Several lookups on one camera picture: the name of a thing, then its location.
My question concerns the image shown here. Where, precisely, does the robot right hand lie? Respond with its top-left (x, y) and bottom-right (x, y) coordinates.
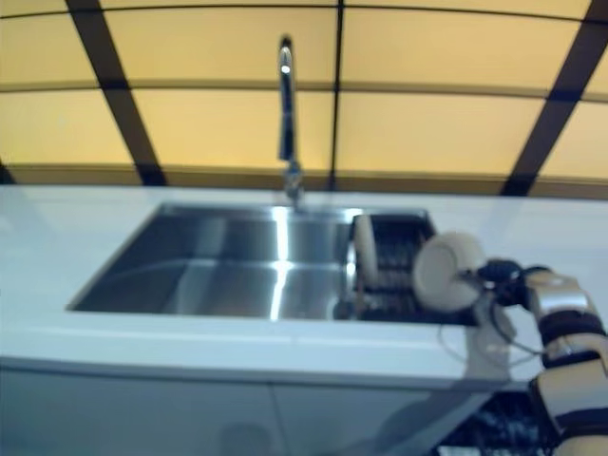
top-left (461, 257), bottom-right (529, 306)

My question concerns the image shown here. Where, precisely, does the cream round plate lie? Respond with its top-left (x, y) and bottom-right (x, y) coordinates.
top-left (411, 230), bottom-right (488, 314)
top-left (352, 214), bottom-right (382, 287)

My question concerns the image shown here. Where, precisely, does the black dish drain rack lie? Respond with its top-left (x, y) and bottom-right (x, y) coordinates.
top-left (350, 213), bottom-right (480, 328)

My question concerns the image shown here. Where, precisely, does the white cabinet door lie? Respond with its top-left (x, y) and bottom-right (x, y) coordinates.
top-left (0, 364), bottom-right (282, 456)
top-left (270, 378), bottom-right (496, 456)

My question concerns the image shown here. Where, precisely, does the chrome gooseneck kitchen faucet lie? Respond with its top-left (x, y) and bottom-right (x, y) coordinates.
top-left (276, 33), bottom-right (306, 208)

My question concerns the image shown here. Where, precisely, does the stainless steel sink basin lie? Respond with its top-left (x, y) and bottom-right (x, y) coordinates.
top-left (66, 200), bottom-right (480, 328)

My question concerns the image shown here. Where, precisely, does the dishwasher wire basket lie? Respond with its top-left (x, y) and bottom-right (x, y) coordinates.
top-left (435, 388), bottom-right (567, 456)

